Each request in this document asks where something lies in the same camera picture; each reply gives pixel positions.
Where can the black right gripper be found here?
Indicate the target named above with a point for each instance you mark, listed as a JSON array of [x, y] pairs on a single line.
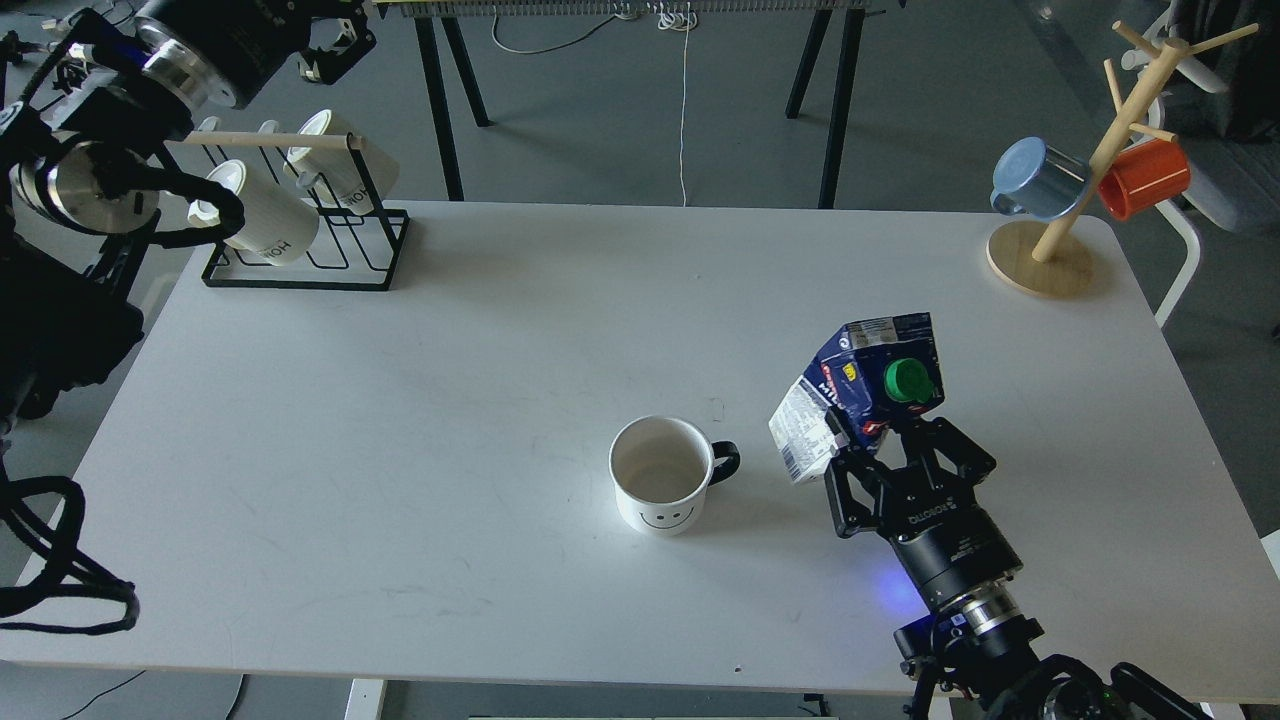
[[947, 544]]

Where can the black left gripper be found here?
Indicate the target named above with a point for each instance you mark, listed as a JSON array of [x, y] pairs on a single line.
[[226, 51]]

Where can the blue milk carton green cap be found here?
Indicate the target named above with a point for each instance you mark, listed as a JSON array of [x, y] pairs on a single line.
[[877, 370]]

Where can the white smiley face mug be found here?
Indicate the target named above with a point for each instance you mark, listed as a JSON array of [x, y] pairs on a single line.
[[661, 469]]

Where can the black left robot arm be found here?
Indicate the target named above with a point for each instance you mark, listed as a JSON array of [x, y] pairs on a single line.
[[89, 184]]

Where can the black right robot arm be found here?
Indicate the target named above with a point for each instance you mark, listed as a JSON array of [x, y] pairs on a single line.
[[973, 639]]

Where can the white ribbed mug front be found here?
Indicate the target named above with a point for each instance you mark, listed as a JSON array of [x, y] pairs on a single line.
[[278, 227]]

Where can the wooden mug tree stand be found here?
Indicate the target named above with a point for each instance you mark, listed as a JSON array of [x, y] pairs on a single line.
[[1044, 258]]

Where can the blue mug on tree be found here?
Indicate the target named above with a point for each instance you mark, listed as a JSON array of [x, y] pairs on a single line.
[[1034, 178]]

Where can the orange mug on tree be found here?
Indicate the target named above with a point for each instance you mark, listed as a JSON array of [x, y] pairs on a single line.
[[1143, 175]]

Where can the black wire mug rack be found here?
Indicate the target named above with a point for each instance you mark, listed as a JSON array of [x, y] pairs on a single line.
[[350, 253]]

